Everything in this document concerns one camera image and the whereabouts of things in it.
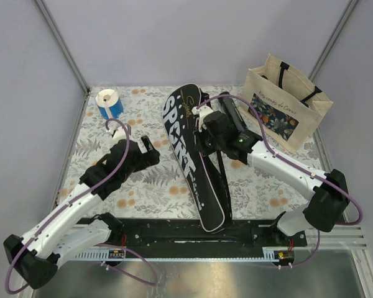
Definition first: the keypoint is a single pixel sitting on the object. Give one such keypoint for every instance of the blue white tape roll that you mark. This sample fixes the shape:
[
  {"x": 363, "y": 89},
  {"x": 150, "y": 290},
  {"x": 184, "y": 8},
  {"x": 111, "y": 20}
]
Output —
[{"x": 109, "y": 104}]

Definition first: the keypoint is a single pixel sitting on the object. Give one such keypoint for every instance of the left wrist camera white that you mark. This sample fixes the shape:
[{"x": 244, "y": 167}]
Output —
[{"x": 118, "y": 134}]

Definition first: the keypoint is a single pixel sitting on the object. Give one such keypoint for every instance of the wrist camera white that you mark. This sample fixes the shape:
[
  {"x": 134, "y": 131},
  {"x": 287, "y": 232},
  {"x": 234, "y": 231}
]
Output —
[
  {"x": 202, "y": 112},
  {"x": 118, "y": 134}
]

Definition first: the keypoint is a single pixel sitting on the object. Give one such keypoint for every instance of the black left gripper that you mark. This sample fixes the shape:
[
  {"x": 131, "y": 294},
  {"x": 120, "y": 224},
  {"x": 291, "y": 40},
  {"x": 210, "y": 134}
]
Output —
[{"x": 150, "y": 158}]

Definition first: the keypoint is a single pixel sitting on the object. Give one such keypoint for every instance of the black teal shuttlecock tube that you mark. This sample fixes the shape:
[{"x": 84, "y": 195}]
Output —
[{"x": 229, "y": 107}]

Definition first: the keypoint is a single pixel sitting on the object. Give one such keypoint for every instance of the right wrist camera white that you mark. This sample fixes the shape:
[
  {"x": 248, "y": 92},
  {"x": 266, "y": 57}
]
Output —
[{"x": 202, "y": 112}]

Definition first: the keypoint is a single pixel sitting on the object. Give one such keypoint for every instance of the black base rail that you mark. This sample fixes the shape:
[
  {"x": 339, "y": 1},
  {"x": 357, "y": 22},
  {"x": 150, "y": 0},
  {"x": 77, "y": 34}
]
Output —
[{"x": 185, "y": 239}]

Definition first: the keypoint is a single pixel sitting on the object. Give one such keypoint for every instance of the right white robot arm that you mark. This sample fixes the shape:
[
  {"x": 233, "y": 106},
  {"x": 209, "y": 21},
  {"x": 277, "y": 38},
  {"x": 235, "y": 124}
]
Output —
[{"x": 324, "y": 192}]

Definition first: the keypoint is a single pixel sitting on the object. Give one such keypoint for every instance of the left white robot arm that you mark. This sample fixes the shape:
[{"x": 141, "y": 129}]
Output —
[{"x": 39, "y": 253}]

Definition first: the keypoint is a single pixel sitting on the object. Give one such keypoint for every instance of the beige floral tote bag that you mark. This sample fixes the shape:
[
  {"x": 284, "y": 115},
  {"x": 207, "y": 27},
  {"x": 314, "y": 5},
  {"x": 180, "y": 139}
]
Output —
[{"x": 289, "y": 105}]

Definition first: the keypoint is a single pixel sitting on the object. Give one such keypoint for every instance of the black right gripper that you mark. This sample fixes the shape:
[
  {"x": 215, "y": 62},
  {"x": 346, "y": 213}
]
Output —
[{"x": 199, "y": 144}]

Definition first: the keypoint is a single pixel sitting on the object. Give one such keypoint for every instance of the black racket cover bag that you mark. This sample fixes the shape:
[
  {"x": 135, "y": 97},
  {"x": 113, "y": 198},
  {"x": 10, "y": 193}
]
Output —
[{"x": 205, "y": 182}]

